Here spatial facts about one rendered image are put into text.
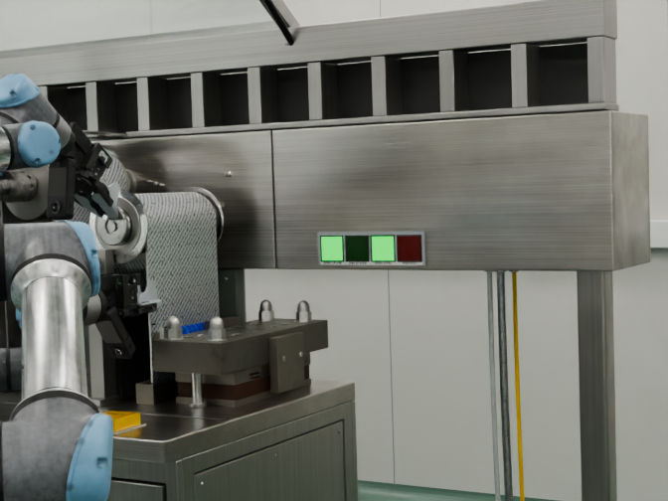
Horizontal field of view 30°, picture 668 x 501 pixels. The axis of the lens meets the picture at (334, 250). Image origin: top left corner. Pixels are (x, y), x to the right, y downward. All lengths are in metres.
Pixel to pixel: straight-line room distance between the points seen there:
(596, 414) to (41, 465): 1.35
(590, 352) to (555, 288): 2.33
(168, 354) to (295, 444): 0.31
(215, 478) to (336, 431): 0.43
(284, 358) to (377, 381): 2.79
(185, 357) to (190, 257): 0.28
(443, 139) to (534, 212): 0.24
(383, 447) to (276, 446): 2.91
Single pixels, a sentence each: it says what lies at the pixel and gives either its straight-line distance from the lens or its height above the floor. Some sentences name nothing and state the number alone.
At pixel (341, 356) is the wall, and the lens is 5.33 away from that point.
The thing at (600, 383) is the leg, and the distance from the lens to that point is 2.58.
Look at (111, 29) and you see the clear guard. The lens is 2.95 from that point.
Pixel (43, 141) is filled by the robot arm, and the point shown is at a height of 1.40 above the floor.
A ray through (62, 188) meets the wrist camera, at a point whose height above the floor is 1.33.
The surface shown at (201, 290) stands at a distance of 2.62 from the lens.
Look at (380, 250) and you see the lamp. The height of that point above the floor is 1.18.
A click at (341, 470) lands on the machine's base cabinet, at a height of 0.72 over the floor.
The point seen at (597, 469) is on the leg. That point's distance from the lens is 2.61.
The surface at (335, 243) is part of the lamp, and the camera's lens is 2.60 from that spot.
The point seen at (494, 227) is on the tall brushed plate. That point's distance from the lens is 2.45.
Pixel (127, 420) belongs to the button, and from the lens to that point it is 2.24.
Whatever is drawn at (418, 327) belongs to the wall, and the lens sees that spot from 5.14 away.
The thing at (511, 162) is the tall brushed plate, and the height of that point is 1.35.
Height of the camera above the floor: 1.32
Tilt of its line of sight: 3 degrees down
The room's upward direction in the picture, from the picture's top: 2 degrees counter-clockwise
